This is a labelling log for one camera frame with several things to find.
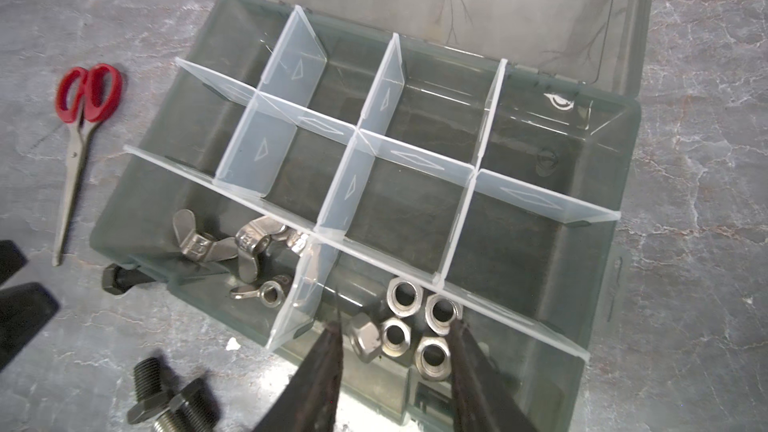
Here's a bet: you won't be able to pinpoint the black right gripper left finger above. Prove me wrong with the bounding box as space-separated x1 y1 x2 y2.
254 321 343 431

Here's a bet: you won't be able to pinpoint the steel hex nut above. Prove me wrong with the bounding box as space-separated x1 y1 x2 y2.
347 313 382 363
424 294 463 336
380 317 411 358
386 277 424 318
414 337 452 382

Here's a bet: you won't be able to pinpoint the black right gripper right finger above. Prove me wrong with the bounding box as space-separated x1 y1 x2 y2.
448 320 536 431

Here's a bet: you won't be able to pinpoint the steel wing nut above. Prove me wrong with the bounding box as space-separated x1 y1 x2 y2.
235 216 288 284
172 209 239 263
271 226 309 256
229 274 293 309

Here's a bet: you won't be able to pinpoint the black hex bolt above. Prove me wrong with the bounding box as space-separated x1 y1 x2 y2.
101 263 155 296
126 357 172 425

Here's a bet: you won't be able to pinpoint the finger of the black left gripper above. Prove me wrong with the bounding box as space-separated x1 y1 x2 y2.
0 239 61 373

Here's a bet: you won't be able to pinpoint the grey plastic organizer box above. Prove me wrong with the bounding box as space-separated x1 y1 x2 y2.
90 0 651 431

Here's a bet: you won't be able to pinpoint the steel bolt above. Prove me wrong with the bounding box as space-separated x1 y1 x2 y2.
152 377 220 432

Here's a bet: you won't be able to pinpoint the red handled scissors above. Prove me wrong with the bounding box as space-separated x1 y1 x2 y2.
52 63 123 267

